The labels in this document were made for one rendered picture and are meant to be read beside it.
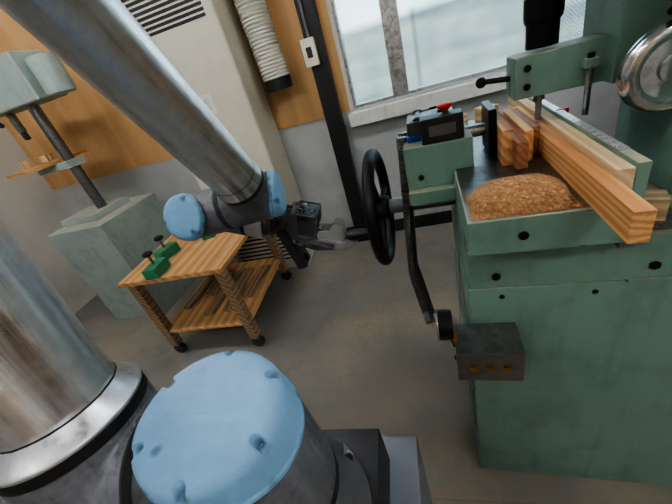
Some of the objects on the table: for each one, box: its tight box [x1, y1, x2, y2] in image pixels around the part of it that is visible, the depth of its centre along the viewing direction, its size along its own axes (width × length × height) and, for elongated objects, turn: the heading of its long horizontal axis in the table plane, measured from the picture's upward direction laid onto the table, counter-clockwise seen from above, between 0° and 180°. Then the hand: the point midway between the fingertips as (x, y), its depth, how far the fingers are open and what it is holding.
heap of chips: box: [465, 173, 583, 221], centre depth 48 cm, size 9×14×4 cm, turn 101°
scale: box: [531, 97, 631, 150], centre depth 63 cm, size 50×1×1 cm, turn 11°
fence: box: [528, 97, 653, 199], centre depth 64 cm, size 60×2×6 cm, turn 11°
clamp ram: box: [464, 101, 497, 156], centre depth 68 cm, size 9×8×9 cm
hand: (351, 243), depth 75 cm, fingers closed
